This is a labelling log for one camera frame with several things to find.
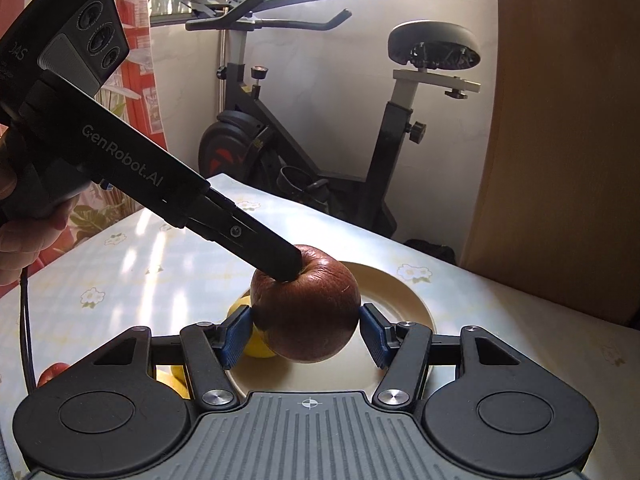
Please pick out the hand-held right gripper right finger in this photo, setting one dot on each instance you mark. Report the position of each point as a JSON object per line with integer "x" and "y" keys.
{"x": 372, "y": 332}

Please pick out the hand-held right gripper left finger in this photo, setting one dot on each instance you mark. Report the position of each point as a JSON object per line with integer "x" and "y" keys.
{"x": 239, "y": 332}

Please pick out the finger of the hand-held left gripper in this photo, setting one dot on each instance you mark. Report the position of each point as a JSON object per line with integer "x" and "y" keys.
{"x": 260, "y": 247}

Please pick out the yellow lemon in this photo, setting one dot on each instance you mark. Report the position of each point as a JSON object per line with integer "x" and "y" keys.
{"x": 260, "y": 347}
{"x": 175, "y": 382}

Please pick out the cream round plate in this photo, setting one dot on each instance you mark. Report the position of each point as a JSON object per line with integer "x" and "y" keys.
{"x": 395, "y": 300}

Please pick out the red apple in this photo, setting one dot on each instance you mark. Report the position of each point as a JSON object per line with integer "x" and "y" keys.
{"x": 310, "y": 310}
{"x": 52, "y": 372}

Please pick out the person's left hand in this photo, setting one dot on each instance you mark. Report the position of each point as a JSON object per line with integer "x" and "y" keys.
{"x": 25, "y": 245}

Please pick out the floral red curtain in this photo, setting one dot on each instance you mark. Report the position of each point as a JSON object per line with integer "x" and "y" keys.
{"x": 140, "y": 60}

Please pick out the black floor object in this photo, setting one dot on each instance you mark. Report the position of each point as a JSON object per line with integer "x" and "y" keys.
{"x": 432, "y": 251}

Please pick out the black exercise bike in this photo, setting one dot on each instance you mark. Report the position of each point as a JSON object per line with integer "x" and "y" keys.
{"x": 390, "y": 150}

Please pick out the wooden cabinet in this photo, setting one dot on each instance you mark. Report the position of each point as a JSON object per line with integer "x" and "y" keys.
{"x": 560, "y": 135}

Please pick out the metal wall pipe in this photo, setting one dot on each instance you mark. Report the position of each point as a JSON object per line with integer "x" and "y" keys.
{"x": 222, "y": 70}

